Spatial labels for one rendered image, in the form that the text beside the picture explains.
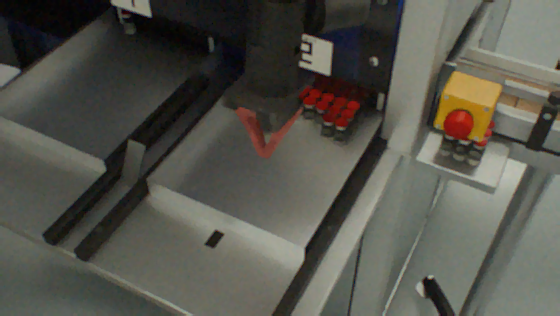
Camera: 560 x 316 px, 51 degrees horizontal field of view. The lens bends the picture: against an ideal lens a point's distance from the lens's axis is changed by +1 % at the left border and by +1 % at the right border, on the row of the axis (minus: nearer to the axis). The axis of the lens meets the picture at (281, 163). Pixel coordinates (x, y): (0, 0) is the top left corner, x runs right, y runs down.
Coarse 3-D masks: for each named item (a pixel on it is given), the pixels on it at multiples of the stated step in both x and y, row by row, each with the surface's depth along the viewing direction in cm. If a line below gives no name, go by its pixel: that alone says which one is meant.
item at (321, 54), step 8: (312, 40) 87; (320, 40) 87; (304, 48) 89; (320, 48) 88; (328, 48) 87; (304, 56) 90; (312, 56) 89; (320, 56) 89; (328, 56) 88; (304, 64) 91; (312, 64) 90; (320, 64) 90; (328, 64) 89; (320, 72) 91; (328, 72) 90
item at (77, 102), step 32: (96, 32) 115; (64, 64) 110; (96, 64) 110; (128, 64) 110; (160, 64) 110; (192, 64) 110; (0, 96) 99; (32, 96) 103; (64, 96) 103; (96, 96) 103; (128, 96) 103; (160, 96) 103; (32, 128) 93; (64, 128) 98; (96, 128) 98; (128, 128) 98; (96, 160) 89
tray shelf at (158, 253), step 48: (0, 144) 96; (0, 192) 89; (48, 192) 89; (384, 192) 90; (144, 240) 83; (192, 240) 83; (240, 240) 83; (336, 240) 83; (144, 288) 77; (192, 288) 77; (240, 288) 77
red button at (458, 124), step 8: (456, 112) 81; (464, 112) 81; (448, 120) 81; (456, 120) 80; (464, 120) 80; (472, 120) 81; (448, 128) 82; (456, 128) 81; (464, 128) 80; (472, 128) 81; (456, 136) 82; (464, 136) 81
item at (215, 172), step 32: (224, 128) 98; (192, 160) 93; (224, 160) 93; (256, 160) 93; (288, 160) 93; (320, 160) 93; (352, 160) 93; (160, 192) 86; (192, 192) 88; (224, 192) 88; (256, 192) 88; (288, 192) 88; (320, 192) 88; (224, 224) 84; (256, 224) 84; (288, 224) 84; (320, 224) 81
